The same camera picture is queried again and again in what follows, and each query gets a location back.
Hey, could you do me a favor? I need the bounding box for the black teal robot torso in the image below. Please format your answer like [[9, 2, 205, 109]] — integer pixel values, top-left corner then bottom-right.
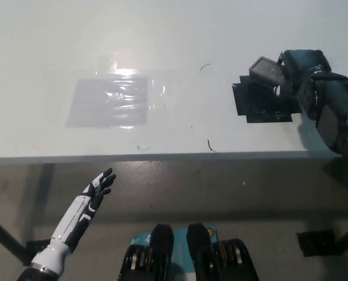
[[118, 222, 261, 281]]

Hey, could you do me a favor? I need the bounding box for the black tape marked spot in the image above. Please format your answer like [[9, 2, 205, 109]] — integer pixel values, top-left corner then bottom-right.
[[231, 74, 302, 124]]

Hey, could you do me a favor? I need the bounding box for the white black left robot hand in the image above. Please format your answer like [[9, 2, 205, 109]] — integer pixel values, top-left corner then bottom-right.
[[30, 167, 117, 276]]

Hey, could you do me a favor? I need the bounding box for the clear plastic film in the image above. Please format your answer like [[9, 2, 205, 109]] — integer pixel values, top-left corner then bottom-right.
[[94, 54, 168, 131]]

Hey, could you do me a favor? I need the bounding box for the dark grey whiteboard eraser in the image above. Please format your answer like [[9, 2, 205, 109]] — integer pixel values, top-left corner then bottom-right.
[[249, 56, 288, 88]]

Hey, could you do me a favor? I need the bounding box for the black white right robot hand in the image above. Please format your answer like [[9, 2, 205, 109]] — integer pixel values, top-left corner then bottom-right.
[[274, 49, 348, 119]]

